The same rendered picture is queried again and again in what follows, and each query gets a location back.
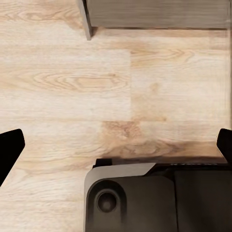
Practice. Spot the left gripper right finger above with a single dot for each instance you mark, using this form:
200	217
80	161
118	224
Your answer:
224	143

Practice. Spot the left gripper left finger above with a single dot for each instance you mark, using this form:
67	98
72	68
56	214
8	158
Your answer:
11	145

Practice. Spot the dishwasher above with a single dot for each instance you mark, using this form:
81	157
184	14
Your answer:
161	13

